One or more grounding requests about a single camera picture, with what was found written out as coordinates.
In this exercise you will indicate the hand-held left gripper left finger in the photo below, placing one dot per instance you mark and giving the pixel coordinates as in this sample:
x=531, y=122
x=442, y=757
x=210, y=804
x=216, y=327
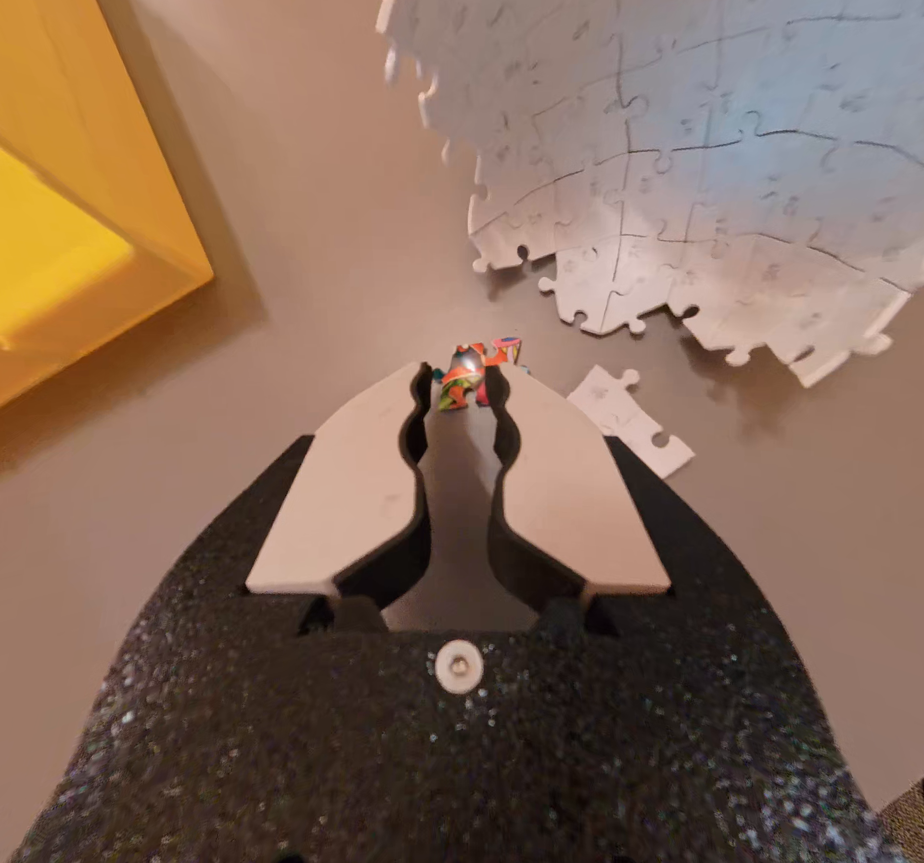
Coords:
x=339, y=509

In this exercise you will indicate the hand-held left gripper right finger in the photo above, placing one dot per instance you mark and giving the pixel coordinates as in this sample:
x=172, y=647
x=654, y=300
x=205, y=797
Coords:
x=577, y=516

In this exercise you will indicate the single jigsaw puzzle piece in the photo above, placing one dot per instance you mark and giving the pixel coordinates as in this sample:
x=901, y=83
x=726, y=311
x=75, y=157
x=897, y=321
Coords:
x=462, y=376

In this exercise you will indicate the colourful cartoon puzzle ball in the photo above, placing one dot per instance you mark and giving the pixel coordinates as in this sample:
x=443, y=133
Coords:
x=686, y=119

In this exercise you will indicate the loose white puzzle piece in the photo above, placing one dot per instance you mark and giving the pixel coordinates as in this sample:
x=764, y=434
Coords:
x=621, y=415

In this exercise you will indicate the yellow plastic bin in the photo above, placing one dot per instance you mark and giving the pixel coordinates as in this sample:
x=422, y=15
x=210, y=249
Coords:
x=72, y=155

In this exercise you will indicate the grey fabric chair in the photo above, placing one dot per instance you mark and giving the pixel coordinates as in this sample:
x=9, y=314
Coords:
x=906, y=827

